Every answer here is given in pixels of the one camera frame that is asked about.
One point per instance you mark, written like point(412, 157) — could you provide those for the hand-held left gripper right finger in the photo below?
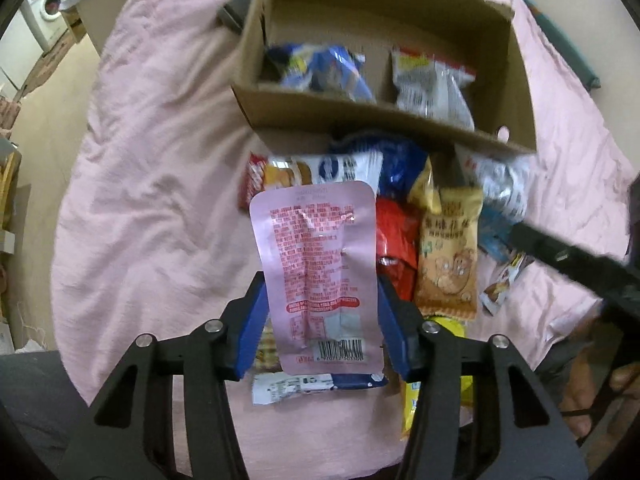
point(395, 327)

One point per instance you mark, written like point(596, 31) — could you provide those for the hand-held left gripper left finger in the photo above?
point(252, 330)

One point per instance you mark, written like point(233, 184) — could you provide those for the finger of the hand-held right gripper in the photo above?
point(565, 255)

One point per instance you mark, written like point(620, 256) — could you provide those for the small brown white snack packet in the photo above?
point(500, 285)

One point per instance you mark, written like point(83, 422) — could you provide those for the light blue cartoon snack bag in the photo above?
point(492, 235)

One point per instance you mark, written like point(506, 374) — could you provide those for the tan cartoon snack packet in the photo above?
point(447, 255)

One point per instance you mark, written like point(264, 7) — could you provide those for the pink snack packet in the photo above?
point(315, 260)

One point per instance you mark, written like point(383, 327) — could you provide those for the cardboard box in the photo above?
point(380, 117)

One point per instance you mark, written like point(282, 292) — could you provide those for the person's right hand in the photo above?
point(625, 377)

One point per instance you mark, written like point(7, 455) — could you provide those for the checkered snack packet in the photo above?
point(267, 352)

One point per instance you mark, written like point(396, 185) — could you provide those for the white snack packet blue end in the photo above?
point(280, 390)

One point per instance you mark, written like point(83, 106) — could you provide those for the person's leg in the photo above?
point(577, 385)

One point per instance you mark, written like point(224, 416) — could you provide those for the white silver snack packet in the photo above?
point(505, 185)

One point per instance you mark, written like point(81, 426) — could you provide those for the red white snack packet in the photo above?
point(252, 177)

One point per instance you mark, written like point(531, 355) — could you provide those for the dark blue yellow snack bag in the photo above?
point(397, 165)

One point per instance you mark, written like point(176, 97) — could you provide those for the pink blanket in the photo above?
point(160, 160)

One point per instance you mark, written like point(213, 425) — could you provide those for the silver white snack bag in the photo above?
point(430, 87)

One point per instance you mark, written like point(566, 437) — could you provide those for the dark cloth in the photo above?
point(35, 410)

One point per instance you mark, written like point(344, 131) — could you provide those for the black object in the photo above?
point(235, 10)

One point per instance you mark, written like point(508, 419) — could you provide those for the flattened cardboard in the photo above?
point(47, 65)

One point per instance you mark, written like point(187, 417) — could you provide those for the white washing machine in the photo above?
point(47, 7)

